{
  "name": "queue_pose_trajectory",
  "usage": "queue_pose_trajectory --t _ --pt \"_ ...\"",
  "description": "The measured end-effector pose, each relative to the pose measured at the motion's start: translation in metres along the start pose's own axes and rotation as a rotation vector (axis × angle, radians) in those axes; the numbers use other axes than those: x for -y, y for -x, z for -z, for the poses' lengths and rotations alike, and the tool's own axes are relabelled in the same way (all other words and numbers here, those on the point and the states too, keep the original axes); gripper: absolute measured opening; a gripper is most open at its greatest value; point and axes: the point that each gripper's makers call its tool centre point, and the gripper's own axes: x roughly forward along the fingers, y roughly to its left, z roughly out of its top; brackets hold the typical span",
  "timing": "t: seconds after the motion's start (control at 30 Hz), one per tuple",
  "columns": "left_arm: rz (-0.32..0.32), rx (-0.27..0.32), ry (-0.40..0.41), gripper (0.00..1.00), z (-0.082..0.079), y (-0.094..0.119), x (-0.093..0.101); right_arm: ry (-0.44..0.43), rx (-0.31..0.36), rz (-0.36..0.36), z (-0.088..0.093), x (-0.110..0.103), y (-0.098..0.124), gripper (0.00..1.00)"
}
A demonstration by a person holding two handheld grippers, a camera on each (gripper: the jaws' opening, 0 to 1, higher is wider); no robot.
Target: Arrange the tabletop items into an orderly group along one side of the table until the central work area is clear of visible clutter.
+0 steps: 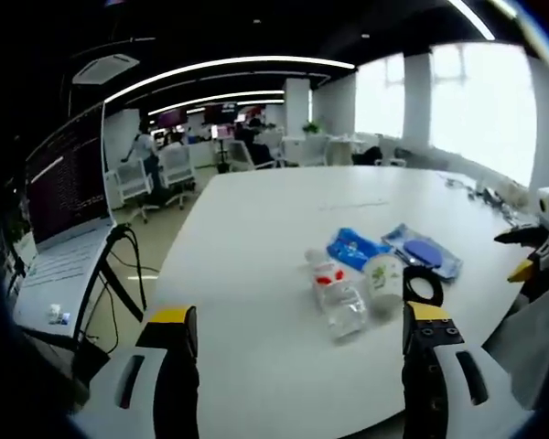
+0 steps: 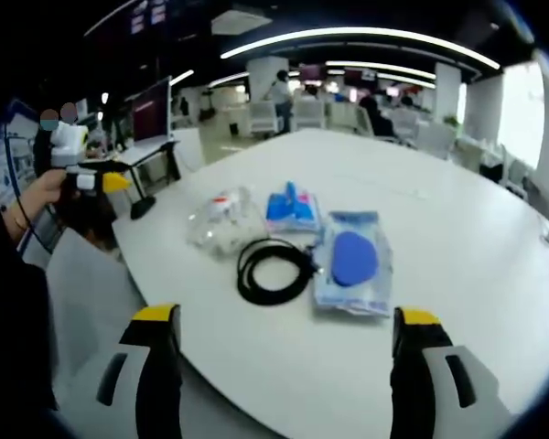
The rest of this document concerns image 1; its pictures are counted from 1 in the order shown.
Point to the white table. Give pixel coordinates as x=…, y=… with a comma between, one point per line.
x=265, y=228

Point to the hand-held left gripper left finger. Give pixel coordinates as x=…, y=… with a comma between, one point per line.
x=142, y=379

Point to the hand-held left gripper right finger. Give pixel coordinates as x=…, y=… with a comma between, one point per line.
x=444, y=379

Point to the person's grey clothing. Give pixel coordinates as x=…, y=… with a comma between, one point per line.
x=526, y=338

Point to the silver laptop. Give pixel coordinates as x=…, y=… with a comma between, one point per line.
x=66, y=196

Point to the white office chair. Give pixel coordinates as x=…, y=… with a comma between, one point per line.
x=135, y=180
x=178, y=167
x=244, y=153

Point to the ceiling air vent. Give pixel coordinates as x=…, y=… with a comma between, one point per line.
x=103, y=69

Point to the wall monitor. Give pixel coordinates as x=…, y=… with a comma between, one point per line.
x=220, y=113
x=173, y=118

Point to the long ceiling light strip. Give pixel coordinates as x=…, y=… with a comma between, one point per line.
x=219, y=67

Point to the green potted plant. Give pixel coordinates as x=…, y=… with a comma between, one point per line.
x=312, y=126

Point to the small items clutter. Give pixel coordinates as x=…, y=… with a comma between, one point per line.
x=494, y=194

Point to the white background desk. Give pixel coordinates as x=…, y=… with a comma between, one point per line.
x=315, y=148

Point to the white paper cup green print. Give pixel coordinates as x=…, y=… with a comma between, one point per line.
x=384, y=279

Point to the clear plastic water bottle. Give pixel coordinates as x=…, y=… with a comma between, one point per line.
x=338, y=297

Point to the blue plastic packet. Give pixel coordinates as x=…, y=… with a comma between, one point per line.
x=350, y=247

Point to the blue pouch with round disc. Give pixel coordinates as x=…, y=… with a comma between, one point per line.
x=423, y=251

